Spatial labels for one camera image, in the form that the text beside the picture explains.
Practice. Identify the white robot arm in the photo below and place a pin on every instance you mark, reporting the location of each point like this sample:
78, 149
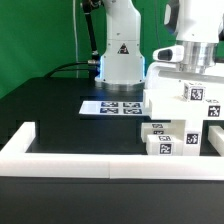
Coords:
197, 25

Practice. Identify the white U-shaped fence frame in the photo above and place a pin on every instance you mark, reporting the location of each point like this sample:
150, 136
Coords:
16, 160

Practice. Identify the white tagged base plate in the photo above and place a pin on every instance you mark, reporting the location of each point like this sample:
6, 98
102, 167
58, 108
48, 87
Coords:
116, 108

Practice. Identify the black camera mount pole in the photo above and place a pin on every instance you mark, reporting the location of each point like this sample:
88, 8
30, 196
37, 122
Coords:
88, 6

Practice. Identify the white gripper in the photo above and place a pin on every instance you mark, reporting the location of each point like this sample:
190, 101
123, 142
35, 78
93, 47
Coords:
184, 62

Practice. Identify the white tagged cube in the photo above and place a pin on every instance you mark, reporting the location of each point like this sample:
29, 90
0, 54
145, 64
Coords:
193, 91

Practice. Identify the white chair back part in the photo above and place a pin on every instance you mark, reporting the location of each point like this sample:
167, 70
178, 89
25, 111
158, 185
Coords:
161, 105

